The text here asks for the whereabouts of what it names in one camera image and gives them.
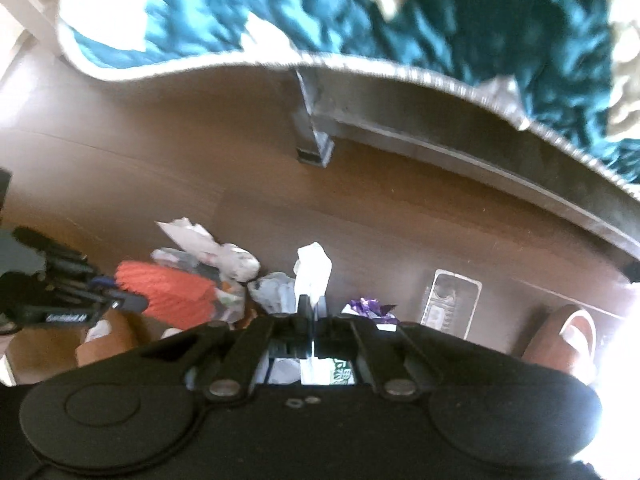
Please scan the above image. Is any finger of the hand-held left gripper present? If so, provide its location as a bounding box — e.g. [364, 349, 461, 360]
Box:
[91, 275, 150, 313]

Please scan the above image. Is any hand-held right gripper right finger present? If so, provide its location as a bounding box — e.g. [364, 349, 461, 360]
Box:
[312, 295, 481, 401]

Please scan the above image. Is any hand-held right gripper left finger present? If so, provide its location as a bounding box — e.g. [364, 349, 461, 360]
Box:
[140, 294, 311, 402]

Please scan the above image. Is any light blue plastic bag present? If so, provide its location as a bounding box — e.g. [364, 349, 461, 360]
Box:
[247, 272, 298, 316]

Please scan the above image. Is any white tissue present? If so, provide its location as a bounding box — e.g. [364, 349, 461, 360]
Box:
[294, 242, 333, 311]

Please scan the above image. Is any red-orange ribbed wrapper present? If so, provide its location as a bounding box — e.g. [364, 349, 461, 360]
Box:
[114, 260, 218, 331]

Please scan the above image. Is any brown slipper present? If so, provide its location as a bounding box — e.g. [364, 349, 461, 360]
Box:
[520, 304, 598, 386]
[75, 307, 186, 368]

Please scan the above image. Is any purple foil wrapper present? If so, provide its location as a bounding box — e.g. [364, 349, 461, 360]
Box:
[342, 297, 401, 326]

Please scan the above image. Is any green lettered white packet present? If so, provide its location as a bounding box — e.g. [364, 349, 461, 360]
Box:
[320, 357, 357, 386]

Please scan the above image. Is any colourful printed plastic packet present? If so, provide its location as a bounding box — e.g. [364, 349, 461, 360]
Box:
[212, 280, 248, 323]

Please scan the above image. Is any white crumpled plastic bag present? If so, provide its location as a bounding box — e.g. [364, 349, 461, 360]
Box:
[156, 217, 261, 283]

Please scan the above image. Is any clear plastic container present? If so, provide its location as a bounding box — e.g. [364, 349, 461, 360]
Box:
[419, 269, 483, 341]

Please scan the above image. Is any dark bed leg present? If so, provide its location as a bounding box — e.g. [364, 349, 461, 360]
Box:
[291, 70, 335, 168]

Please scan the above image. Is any teal quilted blanket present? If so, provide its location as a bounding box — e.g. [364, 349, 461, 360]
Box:
[55, 0, 640, 186]

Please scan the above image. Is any dark bed frame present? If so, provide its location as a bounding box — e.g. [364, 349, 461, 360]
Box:
[290, 67, 640, 281]

